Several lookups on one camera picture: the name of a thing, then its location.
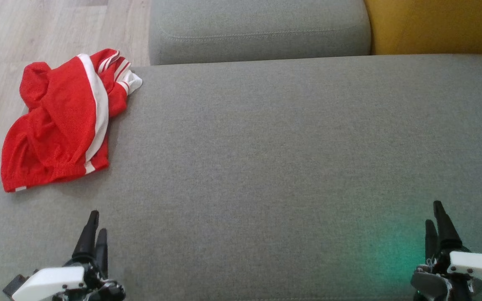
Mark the red shorts with white stripe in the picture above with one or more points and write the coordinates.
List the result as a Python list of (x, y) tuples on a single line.
[(57, 125)]

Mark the grey sofa back cushion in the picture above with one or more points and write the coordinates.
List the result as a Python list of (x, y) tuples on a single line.
[(257, 29)]

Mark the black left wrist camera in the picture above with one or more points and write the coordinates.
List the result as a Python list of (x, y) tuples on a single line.
[(13, 286)]

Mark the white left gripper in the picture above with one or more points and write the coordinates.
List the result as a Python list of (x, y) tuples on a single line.
[(52, 280)]

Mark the red shirt with white sleeves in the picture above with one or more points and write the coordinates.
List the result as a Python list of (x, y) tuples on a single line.
[(117, 71)]

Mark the grey sofa seat cushion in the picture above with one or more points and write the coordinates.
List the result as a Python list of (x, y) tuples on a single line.
[(266, 175)]

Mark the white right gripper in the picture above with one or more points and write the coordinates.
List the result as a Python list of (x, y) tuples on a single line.
[(475, 263)]

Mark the yellow sofa cushion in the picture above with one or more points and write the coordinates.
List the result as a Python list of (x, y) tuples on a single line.
[(437, 25)]

